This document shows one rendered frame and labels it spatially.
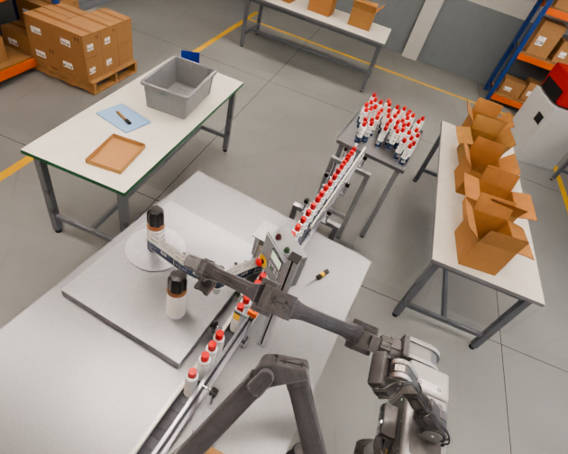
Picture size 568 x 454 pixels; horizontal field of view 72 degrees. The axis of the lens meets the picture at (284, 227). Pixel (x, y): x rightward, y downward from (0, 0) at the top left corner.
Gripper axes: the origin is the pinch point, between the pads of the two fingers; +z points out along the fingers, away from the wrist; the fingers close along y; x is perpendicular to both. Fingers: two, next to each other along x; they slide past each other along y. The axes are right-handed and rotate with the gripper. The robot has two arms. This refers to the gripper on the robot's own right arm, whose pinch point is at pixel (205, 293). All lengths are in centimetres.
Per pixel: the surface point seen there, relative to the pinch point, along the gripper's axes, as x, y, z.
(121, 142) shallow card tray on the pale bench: -128, -91, 34
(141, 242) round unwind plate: -53, -21, 24
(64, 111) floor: -282, -174, 117
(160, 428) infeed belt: 13, 47, 24
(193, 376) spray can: 15.7, 30.8, 5.3
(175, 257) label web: -27.7, -16.9, 13.0
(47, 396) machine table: -33, 58, 29
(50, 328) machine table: -55, 36, 30
